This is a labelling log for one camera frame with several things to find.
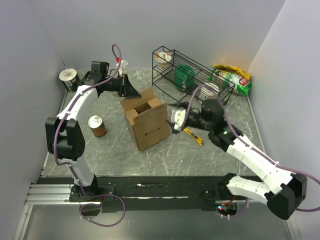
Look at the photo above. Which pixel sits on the green plastic cup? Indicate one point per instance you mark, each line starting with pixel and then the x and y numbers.
pixel 183 77

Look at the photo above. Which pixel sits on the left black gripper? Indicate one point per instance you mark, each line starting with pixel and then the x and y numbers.
pixel 126 89

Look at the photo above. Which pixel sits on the black wire rack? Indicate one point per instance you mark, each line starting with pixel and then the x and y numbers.
pixel 163 79

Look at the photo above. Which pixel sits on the yogurt cup in rack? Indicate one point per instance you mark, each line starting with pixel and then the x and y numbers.
pixel 163 59

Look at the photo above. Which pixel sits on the green chips bag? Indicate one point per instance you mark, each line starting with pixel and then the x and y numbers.
pixel 240 79

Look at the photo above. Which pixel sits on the brown tin can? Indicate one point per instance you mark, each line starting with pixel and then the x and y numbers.
pixel 97 126

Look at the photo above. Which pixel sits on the white bowl in rack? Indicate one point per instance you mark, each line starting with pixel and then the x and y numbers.
pixel 208 91

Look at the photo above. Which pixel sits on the yellow snack bag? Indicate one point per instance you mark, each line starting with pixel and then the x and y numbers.
pixel 232 68

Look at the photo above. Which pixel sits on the circuit board with leds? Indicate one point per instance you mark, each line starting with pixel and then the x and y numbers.
pixel 228 208

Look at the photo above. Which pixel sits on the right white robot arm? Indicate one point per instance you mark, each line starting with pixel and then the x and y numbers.
pixel 281 190

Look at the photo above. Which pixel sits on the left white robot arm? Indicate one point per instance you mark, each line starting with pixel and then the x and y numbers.
pixel 64 136

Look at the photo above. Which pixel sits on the brown cardboard express box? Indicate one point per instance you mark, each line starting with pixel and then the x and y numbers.
pixel 146 119

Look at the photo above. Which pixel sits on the black paper cup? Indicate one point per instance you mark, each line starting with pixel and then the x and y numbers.
pixel 70 79

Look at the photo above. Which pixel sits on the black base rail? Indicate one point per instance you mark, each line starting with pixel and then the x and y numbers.
pixel 148 193

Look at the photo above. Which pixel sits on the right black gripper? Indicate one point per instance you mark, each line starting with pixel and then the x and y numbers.
pixel 184 104

